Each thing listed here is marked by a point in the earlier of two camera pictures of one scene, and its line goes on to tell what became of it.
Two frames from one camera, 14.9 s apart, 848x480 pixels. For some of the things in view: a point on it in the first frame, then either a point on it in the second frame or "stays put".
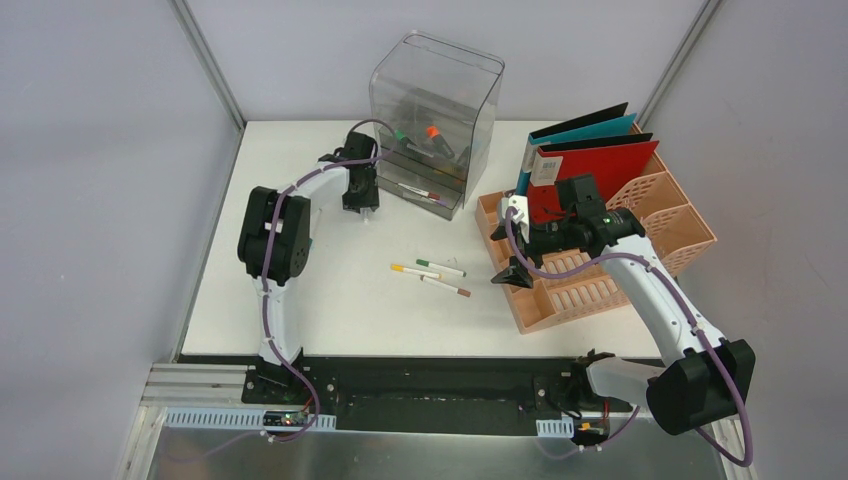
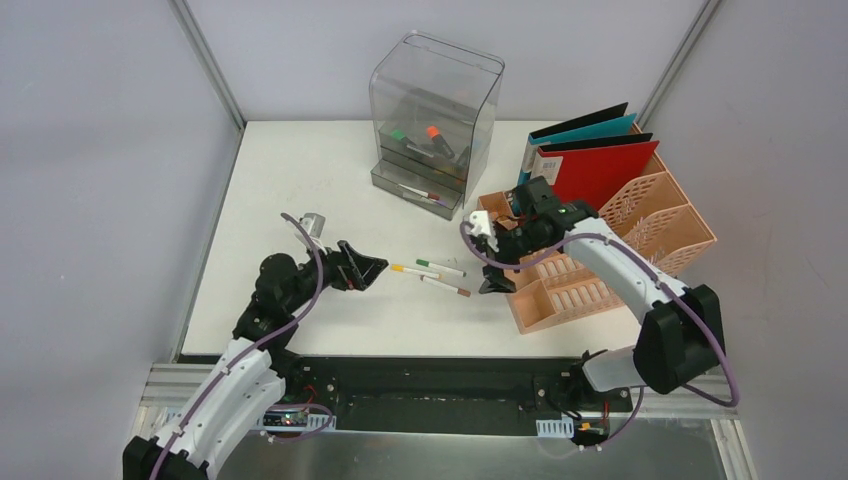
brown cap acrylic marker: (433, 195) stays put
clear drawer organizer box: (432, 106) stays put
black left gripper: (362, 198) → (347, 265)
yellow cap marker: (402, 269) stays put
